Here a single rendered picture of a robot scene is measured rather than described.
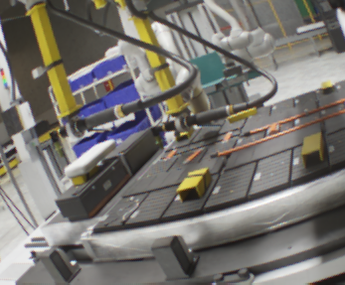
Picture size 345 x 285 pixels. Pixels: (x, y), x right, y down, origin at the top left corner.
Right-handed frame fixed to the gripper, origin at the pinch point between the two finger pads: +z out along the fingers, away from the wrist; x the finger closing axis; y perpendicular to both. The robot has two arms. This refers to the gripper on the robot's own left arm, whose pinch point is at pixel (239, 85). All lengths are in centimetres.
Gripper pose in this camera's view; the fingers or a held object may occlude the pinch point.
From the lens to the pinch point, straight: 283.4
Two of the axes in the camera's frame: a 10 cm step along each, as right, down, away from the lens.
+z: 3.7, 9.1, 1.7
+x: 9.2, -3.4, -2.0
